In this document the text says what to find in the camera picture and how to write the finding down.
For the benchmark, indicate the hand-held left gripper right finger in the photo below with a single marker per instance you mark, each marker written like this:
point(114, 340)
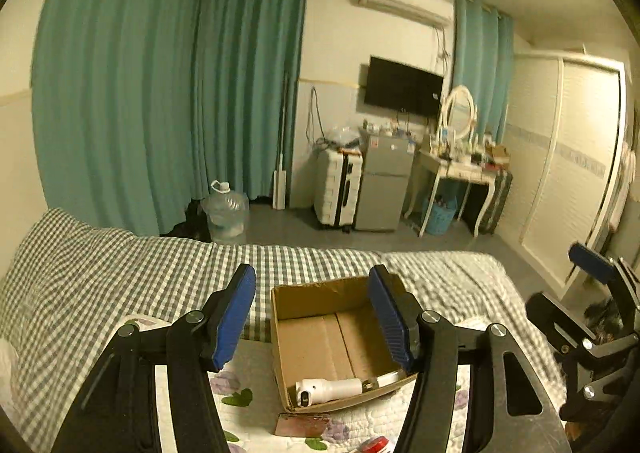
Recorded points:
point(390, 323)

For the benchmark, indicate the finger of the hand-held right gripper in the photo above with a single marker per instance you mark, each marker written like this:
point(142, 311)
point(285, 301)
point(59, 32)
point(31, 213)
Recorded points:
point(592, 263)
point(550, 315)

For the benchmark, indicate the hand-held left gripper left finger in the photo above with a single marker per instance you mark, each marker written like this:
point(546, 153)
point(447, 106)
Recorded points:
point(232, 318)

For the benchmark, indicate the brown cardboard box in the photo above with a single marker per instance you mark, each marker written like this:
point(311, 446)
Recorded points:
point(320, 338)

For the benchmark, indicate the white handheld device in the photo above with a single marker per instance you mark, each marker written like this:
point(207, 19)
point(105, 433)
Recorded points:
point(330, 389)

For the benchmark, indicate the red capped container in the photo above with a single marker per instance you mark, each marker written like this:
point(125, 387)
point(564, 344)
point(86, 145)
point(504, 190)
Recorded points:
point(376, 446)

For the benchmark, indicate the dark fuzzy cloth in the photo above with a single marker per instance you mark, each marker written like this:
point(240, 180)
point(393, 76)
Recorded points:
point(605, 315)

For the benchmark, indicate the white floral quilt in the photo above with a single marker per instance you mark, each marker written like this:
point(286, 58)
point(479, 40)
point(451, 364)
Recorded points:
point(250, 383)

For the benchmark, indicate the black bag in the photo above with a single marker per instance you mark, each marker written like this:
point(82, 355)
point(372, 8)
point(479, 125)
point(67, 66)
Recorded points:
point(190, 225)

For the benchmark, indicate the clear water jug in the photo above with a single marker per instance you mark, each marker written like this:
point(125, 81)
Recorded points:
point(225, 213)

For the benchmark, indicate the white louvred wardrobe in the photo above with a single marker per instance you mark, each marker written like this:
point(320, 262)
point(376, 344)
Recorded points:
point(565, 158)

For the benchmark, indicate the dark striped suitcase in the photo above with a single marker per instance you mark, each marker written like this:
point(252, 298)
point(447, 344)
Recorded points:
point(500, 203)

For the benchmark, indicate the blue laundry basket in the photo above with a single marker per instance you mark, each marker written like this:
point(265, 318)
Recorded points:
point(440, 220)

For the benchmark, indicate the grey checked bed sheet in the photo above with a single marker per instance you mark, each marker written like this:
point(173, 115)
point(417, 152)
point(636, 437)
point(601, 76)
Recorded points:
point(125, 258)

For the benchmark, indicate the silver small fridge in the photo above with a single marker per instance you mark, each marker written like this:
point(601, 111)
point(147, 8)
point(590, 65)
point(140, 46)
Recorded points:
point(382, 183)

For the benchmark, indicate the white hard suitcase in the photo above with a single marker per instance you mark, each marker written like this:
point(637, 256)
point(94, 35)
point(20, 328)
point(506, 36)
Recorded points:
point(330, 188)

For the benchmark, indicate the white dressing table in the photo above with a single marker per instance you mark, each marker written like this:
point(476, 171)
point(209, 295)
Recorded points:
point(465, 173)

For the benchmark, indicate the cluster of cosmetics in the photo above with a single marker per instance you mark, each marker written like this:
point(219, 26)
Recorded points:
point(465, 153)

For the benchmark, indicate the clear plastic bag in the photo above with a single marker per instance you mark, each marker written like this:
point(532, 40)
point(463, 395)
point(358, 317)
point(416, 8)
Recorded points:
point(342, 137)

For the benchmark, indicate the row of small bottles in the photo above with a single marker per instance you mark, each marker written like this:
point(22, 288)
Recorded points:
point(387, 130)

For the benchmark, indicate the white oval vanity mirror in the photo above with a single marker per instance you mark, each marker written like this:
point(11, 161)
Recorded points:
point(460, 110)

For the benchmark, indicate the white cloth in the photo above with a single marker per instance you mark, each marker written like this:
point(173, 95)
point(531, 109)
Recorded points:
point(7, 373)

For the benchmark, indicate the narrow teal curtain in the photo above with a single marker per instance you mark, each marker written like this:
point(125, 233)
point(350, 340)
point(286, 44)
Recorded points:
point(480, 53)

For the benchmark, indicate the wide teal curtain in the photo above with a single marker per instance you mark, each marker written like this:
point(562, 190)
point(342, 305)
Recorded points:
point(115, 83)

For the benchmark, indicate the black wall television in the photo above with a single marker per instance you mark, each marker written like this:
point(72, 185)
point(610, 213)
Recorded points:
point(402, 85)

